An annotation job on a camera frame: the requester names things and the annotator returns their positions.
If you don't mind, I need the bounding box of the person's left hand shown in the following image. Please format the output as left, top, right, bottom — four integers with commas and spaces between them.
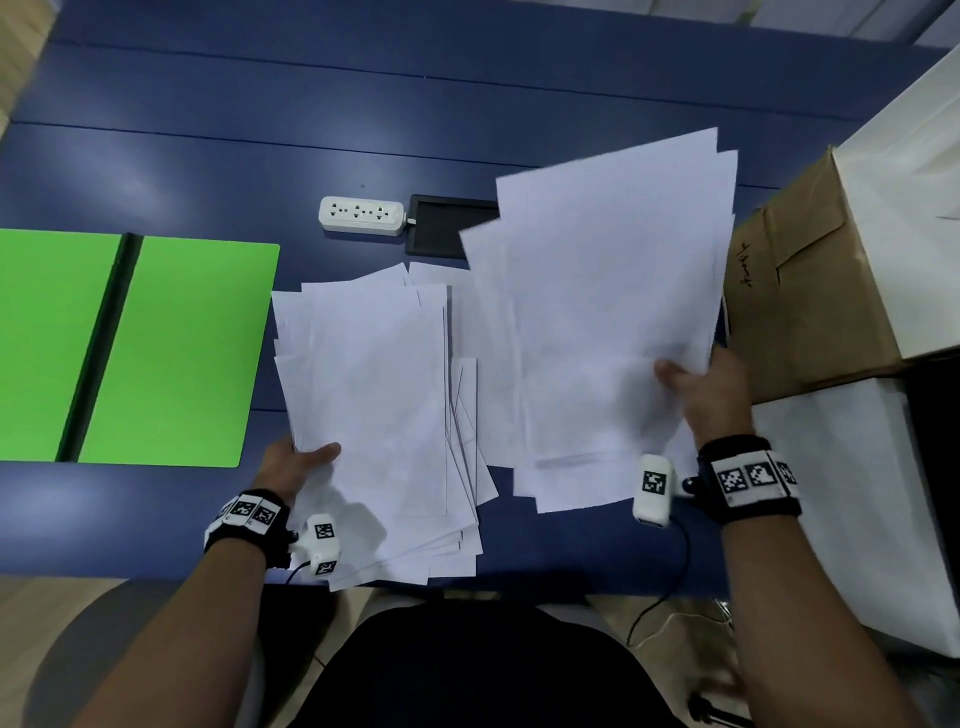
249, 437, 343, 519

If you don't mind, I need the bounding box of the person's right hand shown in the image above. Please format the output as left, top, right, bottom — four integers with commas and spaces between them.
653, 346, 755, 451

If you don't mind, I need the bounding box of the green folder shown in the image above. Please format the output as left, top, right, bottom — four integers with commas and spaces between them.
0, 228, 281, 470

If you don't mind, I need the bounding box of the pile of white papers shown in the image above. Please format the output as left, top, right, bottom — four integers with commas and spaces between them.
271, 127, 740, 592

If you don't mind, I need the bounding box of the person's left forearm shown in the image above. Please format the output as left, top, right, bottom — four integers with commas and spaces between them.
71, 536, 290, 728

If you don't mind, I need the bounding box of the person's right forearm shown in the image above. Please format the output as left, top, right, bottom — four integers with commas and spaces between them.
719, 509, 931, 728

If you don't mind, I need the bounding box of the person's black clothing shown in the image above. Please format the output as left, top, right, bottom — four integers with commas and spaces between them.
288, 599, 688, 728

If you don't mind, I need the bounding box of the brown cardboard box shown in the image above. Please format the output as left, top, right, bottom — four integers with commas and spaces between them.
721, 146, 913, 406

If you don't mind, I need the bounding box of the white power strip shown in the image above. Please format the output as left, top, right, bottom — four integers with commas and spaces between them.
319, 195, 407, 238

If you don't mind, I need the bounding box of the grey round stool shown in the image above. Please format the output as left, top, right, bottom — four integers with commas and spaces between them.
22, 581, 264, 728

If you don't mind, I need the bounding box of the black stand leg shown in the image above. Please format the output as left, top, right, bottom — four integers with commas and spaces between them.
688, 689, 751, 728

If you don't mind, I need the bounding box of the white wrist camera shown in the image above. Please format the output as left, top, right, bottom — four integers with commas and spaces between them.
632, 453, 676, 529
288, 513, 343, 579

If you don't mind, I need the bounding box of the black desk cable tray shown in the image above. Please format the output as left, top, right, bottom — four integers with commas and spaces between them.
404, 193, 502, 262

